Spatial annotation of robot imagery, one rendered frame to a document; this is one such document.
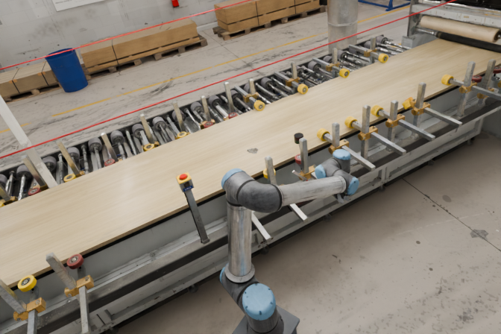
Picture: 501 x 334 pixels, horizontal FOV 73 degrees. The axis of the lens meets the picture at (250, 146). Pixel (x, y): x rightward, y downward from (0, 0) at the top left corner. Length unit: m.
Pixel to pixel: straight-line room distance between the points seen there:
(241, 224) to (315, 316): 1.27
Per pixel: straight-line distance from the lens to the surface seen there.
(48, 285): 2.45
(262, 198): 1.34
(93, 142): 3.33
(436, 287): 2.86
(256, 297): 1.71
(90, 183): 2.71
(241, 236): 1.57
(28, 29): 8.95
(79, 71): 7.36
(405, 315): 2.70
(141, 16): 8.88
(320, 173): 1.79
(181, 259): 2.18
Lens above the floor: 2.33
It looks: 35 degrees down
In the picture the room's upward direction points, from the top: 11 degrees counter-clockwise
